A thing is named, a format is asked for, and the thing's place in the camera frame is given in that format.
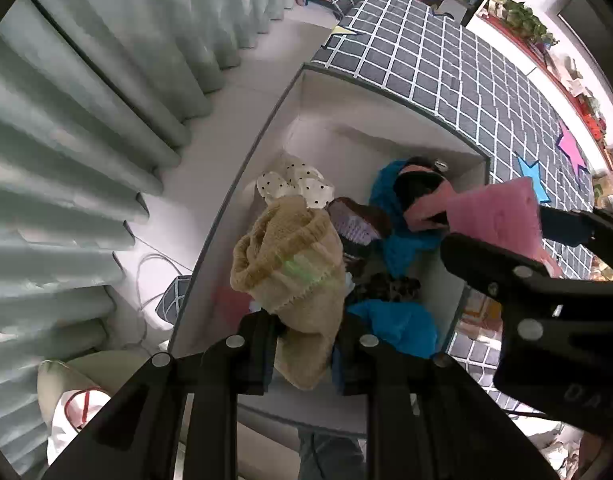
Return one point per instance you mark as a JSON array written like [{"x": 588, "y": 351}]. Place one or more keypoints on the pink sponge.
[
  {"x": 491, "y": 215},
  {"x": 232, "y": 306}
]

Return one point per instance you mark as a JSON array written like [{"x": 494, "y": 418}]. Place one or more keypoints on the pink and black sleep mask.
[{"x": 426, "y": 205}]

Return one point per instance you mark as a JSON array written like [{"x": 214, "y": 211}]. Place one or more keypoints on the blue cloth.
[{"x": 401, "y": 252}]

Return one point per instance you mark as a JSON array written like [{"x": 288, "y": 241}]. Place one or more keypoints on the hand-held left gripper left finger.
[{"x": 254, "y": 355}]

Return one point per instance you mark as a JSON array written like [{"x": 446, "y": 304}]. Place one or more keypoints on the white bag with red lines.
[{"x": 71, "y": 410}]

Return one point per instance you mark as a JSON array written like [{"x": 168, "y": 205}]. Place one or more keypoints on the grey checked star blanket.
[{"x": 436, "y": 60}]

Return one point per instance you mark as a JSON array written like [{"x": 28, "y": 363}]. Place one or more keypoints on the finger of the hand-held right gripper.
[
  {"x": 566, "y": 225},
  {"x": 496, "y": 270}
]

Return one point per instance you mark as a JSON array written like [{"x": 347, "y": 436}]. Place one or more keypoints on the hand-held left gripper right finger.
[{"x": 340, "y": 372}]

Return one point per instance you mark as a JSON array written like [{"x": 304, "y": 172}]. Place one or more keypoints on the red shelf with goods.
[{"x": 536, "y": 30}]

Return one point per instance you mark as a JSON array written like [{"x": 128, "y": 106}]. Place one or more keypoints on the person's blue jeans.
[{"x": 329, "y": 452}]

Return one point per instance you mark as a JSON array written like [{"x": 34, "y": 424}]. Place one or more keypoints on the white polka-dot cloth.
[{"x": 296, "y": 185}]

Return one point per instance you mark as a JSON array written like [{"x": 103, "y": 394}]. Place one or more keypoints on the white storage box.
[{"x": 336, "y": 145}]

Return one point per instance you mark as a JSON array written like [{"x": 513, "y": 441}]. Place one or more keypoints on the beige knitted hat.
[{"x": 291, "y": 280}]

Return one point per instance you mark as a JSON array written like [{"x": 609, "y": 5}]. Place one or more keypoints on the leopard print cloth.
[{"x": 391, "y": 287}]

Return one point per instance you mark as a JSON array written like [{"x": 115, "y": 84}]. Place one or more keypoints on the pale green curtain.
[{"x": 86, "y": 110}]

